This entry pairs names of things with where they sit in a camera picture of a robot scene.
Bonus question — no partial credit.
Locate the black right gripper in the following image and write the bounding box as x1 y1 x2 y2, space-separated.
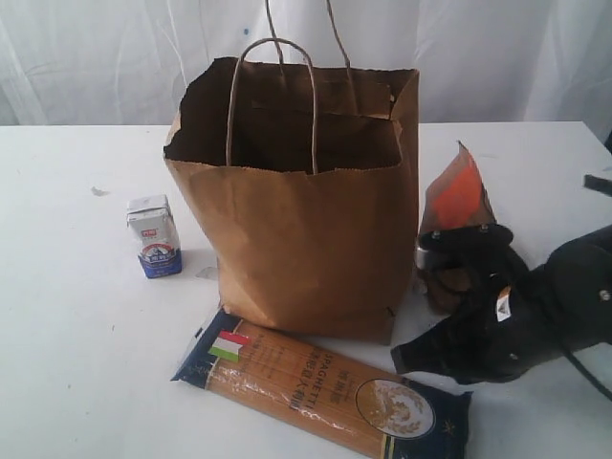
390 249 563 384

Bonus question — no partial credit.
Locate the large brown paper bag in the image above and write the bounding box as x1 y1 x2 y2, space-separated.
164 55 420 344

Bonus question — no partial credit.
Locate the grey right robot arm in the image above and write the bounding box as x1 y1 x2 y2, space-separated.
391 224 611 389

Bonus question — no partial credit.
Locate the spaghetti packet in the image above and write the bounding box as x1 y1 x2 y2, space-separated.
173 310 471 458

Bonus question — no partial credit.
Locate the small brown coffee pouch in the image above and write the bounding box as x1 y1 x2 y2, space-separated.
416 141 498 317

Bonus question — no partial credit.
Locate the clear plastic scrap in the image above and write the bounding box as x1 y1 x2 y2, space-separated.
195 266 218 280

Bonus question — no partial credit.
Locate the small milk carton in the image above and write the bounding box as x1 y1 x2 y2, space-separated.
126 194 183 279

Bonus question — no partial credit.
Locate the small grey table scrap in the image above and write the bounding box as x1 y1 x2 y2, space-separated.
91 186 110 197

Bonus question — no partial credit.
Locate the black cable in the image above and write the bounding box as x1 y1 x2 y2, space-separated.
429 257 612 403

